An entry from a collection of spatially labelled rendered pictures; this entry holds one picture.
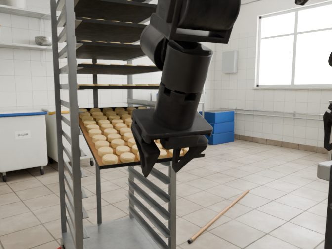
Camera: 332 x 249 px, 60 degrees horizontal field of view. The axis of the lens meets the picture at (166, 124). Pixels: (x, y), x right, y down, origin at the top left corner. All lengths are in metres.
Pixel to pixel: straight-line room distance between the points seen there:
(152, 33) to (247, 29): 5.56
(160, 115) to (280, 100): 5.13
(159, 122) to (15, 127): 3.24
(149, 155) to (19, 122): 3.24
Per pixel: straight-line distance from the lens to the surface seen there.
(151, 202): 1.67
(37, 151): 3.68
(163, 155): 1.03
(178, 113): 0.37
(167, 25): 0.33
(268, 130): 5.64
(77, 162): 1.24
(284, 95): 5.45
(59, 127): 1.83
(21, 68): 4.26
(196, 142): 0.40
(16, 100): 4.24
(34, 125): 3.62
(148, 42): 0.41
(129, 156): 0.99
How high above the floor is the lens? 1.05
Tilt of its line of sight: 7 degrees down
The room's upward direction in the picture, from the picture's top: straight up
